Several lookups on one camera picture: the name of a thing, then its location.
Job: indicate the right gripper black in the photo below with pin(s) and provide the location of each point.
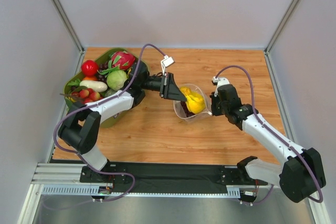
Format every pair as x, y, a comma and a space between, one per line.
216, 104

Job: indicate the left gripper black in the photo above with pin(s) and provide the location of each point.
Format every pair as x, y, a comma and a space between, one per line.
165, 85

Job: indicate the fake yellow banana bunch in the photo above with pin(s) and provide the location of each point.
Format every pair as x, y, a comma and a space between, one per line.
195, 101

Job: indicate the fake purple grapes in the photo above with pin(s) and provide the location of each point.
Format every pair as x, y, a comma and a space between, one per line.
186, 111

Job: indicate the clear zip top bag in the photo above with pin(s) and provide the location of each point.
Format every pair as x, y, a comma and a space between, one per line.
179, 110

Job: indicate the fake red apple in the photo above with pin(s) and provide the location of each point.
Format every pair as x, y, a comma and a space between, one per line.
89, 68

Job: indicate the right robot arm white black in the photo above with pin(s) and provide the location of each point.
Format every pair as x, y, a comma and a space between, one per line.
299, 172

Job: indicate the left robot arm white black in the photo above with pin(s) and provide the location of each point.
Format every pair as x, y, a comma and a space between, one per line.
80, 126

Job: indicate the fake pink dragon fruit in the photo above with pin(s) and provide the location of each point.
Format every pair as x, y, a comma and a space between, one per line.
122, 60

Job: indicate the fake green cabbage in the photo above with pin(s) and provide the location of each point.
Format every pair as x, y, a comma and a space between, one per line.
116, 79

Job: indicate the fake broccoli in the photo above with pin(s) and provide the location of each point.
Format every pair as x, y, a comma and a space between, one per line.
109, 93

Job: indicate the fake dark grapes in bin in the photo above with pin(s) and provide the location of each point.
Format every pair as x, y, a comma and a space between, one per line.
102, 68

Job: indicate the fake white radish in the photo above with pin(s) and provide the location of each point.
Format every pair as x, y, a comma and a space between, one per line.
97, 86

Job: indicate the fake red cherry bunch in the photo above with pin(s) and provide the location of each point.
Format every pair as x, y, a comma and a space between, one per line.
85, 96

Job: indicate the fake small orange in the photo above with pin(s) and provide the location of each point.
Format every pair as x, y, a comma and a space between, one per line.
91, 78

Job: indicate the black base mat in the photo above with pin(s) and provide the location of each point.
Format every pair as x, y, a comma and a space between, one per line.
183, 178

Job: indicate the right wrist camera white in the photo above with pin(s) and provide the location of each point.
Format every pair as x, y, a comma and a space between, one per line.
218, 82

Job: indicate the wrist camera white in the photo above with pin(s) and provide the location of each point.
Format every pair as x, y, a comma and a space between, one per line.
166, 62
218, 82

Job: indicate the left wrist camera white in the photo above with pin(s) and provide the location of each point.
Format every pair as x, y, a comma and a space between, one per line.
166, 62

